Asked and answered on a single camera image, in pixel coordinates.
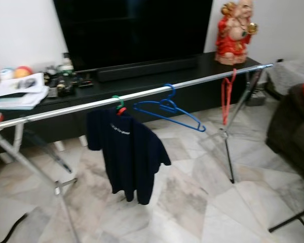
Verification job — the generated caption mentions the white blue plush ball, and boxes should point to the white blue plush ball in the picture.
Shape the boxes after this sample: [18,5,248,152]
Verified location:
[0,67,15,80]

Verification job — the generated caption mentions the orange yellow plush ball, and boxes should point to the orange yellow plush ball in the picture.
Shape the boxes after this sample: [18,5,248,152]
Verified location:
[14,66,33,79]

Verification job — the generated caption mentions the grey extension socket box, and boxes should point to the grey extension socket box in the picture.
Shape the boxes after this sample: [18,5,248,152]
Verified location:
[246,91,267,107]

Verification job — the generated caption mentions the stack of white papers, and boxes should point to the stack of white papers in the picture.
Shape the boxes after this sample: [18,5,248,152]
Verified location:
[0,72,50,110]

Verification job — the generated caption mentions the black television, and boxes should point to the black television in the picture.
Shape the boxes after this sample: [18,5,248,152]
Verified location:
[53,0,213,71]

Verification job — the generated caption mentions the blue plastic hanger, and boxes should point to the blue plastic hanger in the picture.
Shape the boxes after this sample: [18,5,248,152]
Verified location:
[133,84,207,133]

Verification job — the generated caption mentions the clear plastic bottle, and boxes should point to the clear plastic bottle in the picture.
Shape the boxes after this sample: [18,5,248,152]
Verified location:
[61,52,74,74]

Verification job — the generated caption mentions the black tape dispenser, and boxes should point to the black tape dispenser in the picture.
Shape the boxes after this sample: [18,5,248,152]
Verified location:
[58,76,77,97]

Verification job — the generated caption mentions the silver clothes rack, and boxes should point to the silver clothes rack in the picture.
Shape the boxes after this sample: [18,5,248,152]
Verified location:
[0,63,274,243]

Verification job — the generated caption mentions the black soundbar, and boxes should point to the black soundbar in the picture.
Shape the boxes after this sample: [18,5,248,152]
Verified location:
[96,57,198,83]

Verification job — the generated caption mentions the navy blue polo shirt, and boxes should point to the navy blue polo shirt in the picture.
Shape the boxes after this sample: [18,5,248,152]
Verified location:
[86,107,172,206]

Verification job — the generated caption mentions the grey lace covered side table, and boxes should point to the grey lace covered side table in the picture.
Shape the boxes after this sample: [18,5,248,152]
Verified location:
[266,61,304,97]

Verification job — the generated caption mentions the red plastic hanger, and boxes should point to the red plastic hanger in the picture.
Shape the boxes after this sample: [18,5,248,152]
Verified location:
[220,68,238,126]

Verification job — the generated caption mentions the green plastic hanger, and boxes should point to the green plastic hanger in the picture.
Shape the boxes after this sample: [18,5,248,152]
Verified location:
[111,95,126,114]

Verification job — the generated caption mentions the red laughing Buddha statue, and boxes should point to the red laughing Buddha statue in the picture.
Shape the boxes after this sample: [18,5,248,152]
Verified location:
[215,0,259,65]

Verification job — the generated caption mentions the black tv console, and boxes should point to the black tv console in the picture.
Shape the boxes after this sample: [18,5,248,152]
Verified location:
[0,51,264,152]

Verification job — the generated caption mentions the dark brown sofa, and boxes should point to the dark brown sofa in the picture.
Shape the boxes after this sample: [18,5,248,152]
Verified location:
[266,84,304,188]

